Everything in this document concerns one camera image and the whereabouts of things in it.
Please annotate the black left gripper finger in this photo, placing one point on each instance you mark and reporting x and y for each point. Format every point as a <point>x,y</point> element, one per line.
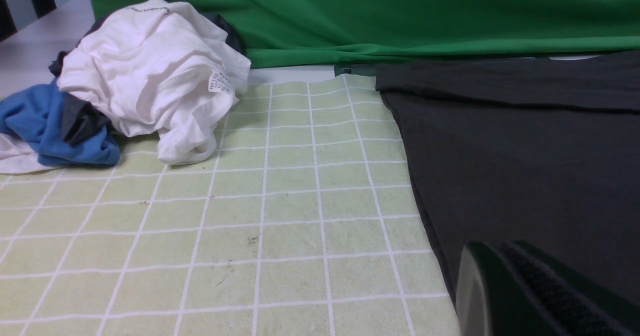
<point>517,289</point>

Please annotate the dark gray long-sleeved shirt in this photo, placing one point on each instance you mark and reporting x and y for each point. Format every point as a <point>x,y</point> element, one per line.
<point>540,150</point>

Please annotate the crumpled white shirt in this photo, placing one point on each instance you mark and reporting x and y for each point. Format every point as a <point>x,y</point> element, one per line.
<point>159,67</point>

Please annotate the light green checkered table mat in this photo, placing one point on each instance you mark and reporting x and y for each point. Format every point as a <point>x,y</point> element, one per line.
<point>302,223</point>

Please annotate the green backdrop cloth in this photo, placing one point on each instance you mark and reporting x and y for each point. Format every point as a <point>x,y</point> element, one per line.
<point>279,33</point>

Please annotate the blue garment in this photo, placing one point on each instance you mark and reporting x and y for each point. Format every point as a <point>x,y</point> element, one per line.
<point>34,115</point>

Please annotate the white garment at edge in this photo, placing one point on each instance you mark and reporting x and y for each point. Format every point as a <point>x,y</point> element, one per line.
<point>17,157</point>

